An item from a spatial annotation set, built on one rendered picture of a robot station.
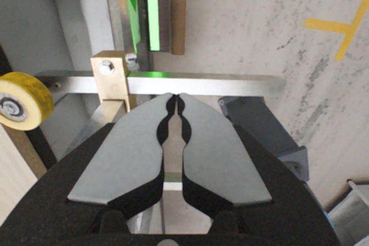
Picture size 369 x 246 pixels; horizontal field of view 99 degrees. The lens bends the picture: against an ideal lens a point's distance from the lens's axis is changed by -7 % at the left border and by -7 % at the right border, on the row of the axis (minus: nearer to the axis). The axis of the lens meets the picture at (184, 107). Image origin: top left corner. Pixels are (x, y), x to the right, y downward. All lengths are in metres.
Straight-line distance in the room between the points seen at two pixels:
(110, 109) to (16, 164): 0.21
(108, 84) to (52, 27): 0.28
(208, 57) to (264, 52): 0.36
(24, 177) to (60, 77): 0.21
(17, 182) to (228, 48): 1.10
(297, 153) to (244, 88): 0.61
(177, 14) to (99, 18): 0.57
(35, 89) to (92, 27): 0.28
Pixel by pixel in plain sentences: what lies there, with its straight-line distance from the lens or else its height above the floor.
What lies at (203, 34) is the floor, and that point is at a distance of 1.12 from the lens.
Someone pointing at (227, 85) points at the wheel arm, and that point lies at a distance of 0.30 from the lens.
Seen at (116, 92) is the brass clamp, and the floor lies 0.84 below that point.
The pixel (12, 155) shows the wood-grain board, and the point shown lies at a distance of 0.41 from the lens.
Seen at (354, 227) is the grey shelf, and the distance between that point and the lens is 3.44.
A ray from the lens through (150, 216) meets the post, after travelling 0.73.
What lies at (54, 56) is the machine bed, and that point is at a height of 0.68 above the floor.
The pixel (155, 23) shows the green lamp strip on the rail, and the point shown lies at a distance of 0.40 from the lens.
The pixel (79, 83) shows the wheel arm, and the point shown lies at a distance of 0.34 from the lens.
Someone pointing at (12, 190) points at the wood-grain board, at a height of 0.90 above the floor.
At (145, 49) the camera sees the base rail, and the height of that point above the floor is 0.70.
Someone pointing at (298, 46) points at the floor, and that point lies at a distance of 1.35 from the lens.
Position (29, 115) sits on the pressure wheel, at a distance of 0.31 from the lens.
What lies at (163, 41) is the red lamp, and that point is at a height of 0.70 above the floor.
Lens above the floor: 1.10
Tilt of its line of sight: 58 degrees down
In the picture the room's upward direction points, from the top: 178 degrees clockwise
